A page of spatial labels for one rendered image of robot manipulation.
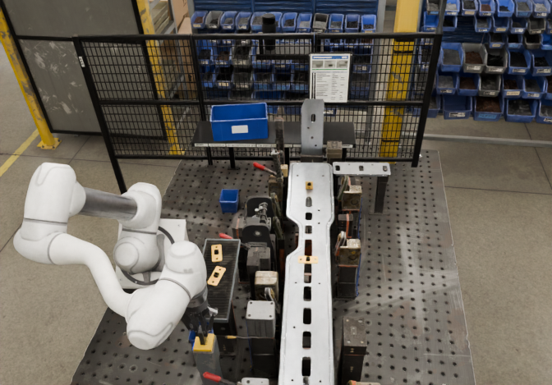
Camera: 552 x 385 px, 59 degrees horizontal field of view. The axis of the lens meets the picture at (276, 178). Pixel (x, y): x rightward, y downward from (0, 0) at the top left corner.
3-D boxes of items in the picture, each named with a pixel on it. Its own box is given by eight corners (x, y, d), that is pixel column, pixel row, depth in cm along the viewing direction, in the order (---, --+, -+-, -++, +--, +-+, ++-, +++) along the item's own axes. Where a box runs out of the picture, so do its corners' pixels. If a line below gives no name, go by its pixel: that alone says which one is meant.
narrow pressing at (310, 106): (322, 155, 260) (324, 99, 238) (301, 154, 261) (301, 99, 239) (322, 154, 260) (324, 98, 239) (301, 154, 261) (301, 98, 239)
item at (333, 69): (348, 103, 271) (351, 52, 251) (307, 103, 273) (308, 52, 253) (348, 102, 273) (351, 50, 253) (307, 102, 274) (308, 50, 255)
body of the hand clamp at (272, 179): (283, 233, 258) (282, 182, 236) (270, 233, 259) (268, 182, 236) (284, 225, 263) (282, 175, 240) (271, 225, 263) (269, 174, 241)
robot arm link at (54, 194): (131, 231, 229) (140, 184, 231) (163, 235, 225) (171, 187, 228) (8, 220, 155) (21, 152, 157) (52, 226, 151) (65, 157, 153)
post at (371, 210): (388, 215, 266) (395, 174, 247) (368, 214, 267) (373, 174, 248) (387, 207, 271) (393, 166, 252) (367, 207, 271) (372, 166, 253)
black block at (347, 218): (353, 265, 240) (358, 222, 221) (332, 264, 241) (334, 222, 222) (352, 253, 246) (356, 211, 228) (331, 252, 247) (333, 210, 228)
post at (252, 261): (264, 324, 216) (259, 265, 190) (252, 324, 216) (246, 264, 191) (264, 314, 220) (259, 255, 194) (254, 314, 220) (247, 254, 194)
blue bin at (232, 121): (268, 138, 268) (267, 118, 260) (213, 141, 268) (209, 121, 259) (267, 121, 281) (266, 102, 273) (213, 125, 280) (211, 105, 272)
